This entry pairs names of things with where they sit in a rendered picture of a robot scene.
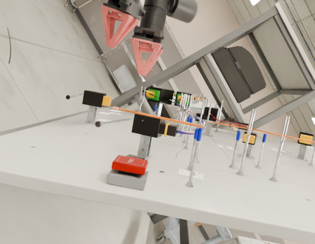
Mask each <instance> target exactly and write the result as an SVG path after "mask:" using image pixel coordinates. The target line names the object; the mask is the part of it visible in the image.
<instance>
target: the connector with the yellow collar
mask: <svg viewBox="0 0 315 244"><path fill-rule="evenodd" d="M165 127H166V123H163V122H162V123H160V127H159V134H163V135H164V132H165ZM177 129H178V126H177V125H172V124H169V125H168V128H167V133H166V135H168V136H172V137H175V136H176V134H177V132H178V131H177Z"/></svg>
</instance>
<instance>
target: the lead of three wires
mask: <svg viewBox="0 0 315 244"><path fill-rule="evenodd" d="M203 126H204V127H202V130H205V126H206V124H205V122H204V123H203ZM177 131H178V132H177V133H179V134H188V135H194V133H195V131H193V132H189V131H180V130H177Z"/></svg>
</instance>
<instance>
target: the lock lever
mask: <svg viewBox="0 0 315 244"><path fill-rule="evenodd" d="M133 119H134V117H132V118H127V119H121V120H115V121H110V122H101V123H100V125H101V126H102V125H104V124H110V123H116V122H124V121H129V120H133Z"/></svg>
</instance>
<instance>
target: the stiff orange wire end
mask: <svg viewBox="0 0 315 244"><path fill-rule="evenodd" d="M110 108H112V109H114V110H121V111H125V112H130V113H135V114H140V115H144V116H149V117H153V118H158V119H163V120H168V121H172V122H178V123H183V124H187V125H192V126H197V127H204V126H203V125H200V124H194V123H190V122H184V121H179V120H174V119H169V118H164V117H160V116H155V115H151V114H146V113H141V112H136V111H132V110H127V109H122V108H119V107H110Z"/></svg>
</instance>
